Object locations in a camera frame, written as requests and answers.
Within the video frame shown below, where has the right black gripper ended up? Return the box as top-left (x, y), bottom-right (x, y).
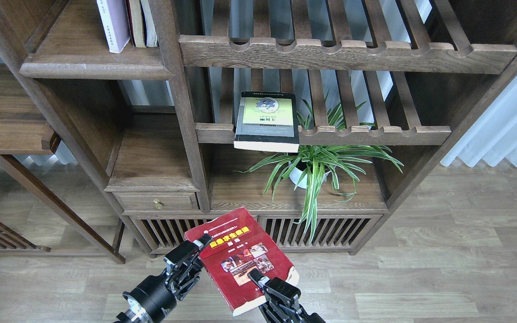
top-left (247, 268), bottom-right (324, 323)

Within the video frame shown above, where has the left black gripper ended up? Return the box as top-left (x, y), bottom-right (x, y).
top-left (122, 234), bottom-right (211, 323)

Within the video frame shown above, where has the red cover book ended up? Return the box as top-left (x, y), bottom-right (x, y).
top-left (184, 207), bottom-right (299, 316)

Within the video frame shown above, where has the black and yellow book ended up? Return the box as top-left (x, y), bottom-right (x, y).
top-left (234, 91), bottom-right (299, 153)

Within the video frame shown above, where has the pale lilac cover book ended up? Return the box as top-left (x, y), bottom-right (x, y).
top-left (96, 0), bottom-right (131, 53)

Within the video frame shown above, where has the brass drawer knob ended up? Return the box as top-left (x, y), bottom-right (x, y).
top-left (153, 200), bottom-right (163, 210)

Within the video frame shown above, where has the white plant pot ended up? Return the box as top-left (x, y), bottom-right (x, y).
top-left (289, 161), bottom-right (331, 189)

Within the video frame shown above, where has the green spider plant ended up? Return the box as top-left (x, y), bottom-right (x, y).
top-left (236, 92), bottom-right (404, 243)

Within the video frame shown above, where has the dark wooden bookshelf cabinet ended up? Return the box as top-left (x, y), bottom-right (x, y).
top-left (0, 0), bottom-right (517, 255)

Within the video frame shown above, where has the wooden side table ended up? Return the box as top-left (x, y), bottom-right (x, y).
top-left (0, 64), bottom-right (125, 264)

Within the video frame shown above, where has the white upright book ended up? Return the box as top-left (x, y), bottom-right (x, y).
top-left (141, 0), bottom-right (158, 48)

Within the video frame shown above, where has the beige upright book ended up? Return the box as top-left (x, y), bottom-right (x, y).
top-left (127, 0), bottom-right (146, 48)

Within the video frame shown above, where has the white curtain right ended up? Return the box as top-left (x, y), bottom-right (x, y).
top-left (441, 76), bottom-right (517, 167)

